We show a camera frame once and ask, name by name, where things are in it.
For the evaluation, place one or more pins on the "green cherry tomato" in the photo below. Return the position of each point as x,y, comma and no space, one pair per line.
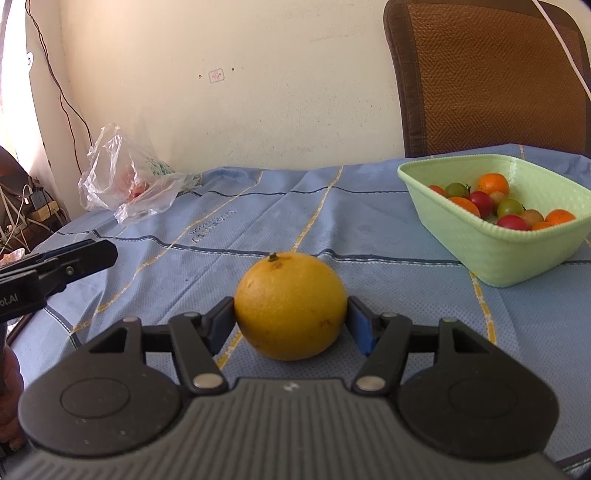
455,189
509,207

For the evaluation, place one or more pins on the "person's left hand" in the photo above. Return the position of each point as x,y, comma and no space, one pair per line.
10,406

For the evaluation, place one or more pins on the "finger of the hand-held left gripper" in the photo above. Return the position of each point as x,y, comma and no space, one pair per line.
60,251
87,261

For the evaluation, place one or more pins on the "small pink wall sticker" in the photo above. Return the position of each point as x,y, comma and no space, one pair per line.
216,76

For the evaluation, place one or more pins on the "clear plastic bag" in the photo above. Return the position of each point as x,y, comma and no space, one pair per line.
111,175

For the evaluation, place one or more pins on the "beige power strip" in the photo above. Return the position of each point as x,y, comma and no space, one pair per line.
46,211

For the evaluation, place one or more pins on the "red cherry tomato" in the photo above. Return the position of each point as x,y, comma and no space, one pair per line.
481,204
511,223

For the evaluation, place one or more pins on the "large yellow citrus fruit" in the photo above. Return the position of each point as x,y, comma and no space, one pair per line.
291,307

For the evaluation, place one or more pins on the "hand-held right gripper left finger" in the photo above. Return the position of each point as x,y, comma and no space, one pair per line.
221,323

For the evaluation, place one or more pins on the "light green plastic bowl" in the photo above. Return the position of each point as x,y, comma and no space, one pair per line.
503,256

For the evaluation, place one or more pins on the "brown rounded object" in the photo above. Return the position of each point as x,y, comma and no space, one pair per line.
9,166

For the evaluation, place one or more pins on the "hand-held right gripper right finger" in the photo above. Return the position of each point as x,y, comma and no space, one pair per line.
362,325

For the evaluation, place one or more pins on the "black charger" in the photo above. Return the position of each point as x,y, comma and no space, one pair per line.
37,199

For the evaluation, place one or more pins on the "small orange mandarin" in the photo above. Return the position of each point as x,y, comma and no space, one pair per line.
541,226
436,189
560,216

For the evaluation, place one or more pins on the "brown woven chair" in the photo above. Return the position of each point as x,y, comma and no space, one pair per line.
485,78

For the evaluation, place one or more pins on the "blue checked cloth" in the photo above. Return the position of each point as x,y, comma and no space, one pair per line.
369,217

